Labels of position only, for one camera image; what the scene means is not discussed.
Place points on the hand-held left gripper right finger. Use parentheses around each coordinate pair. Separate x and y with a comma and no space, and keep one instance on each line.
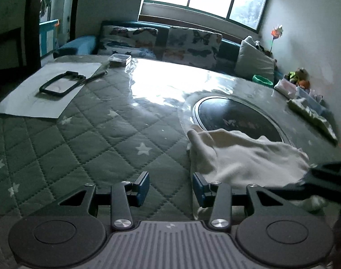
(199,190)

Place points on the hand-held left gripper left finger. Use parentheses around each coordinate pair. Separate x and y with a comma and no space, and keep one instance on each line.
(143,188)

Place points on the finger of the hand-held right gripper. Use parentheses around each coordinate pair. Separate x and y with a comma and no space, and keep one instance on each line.
(322,186)
(333,166)

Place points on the white shirt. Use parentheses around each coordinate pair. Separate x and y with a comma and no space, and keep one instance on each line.
(243,157)

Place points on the green patterned cloth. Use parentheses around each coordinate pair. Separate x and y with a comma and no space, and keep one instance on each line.
(313,115)

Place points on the clear plastic storage box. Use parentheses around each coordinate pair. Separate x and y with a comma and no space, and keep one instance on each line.
(310,98)

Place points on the dark round turntable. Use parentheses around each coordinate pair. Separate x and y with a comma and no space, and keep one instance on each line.
(235,115)

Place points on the orange plush toy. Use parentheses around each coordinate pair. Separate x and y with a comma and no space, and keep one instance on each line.
(303,83)

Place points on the green plush toy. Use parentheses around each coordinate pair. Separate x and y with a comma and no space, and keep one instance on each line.
(295,75)

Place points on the green bowl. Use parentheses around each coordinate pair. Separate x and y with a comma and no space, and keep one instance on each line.
(262,80)

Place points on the dark pen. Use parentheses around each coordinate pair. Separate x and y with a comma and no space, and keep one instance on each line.
(96,77)

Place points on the plain light pillow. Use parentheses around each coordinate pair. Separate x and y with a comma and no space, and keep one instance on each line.
(254,61)

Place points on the small clear plastic container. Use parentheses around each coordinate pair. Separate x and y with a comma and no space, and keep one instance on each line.
(119,59)

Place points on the butterfly print cushion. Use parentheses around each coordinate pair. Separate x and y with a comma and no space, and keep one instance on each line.
(125,40)
(191,46)

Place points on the colourful pinwheel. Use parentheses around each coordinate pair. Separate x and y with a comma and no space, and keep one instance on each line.
(277,32)

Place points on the white paper sheet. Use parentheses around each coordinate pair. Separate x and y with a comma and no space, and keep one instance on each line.
(24,101)

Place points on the teal sofa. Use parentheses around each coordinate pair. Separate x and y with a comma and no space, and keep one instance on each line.
(75,46)

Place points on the black rectangular frame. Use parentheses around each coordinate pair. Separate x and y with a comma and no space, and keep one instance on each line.
(45,91)

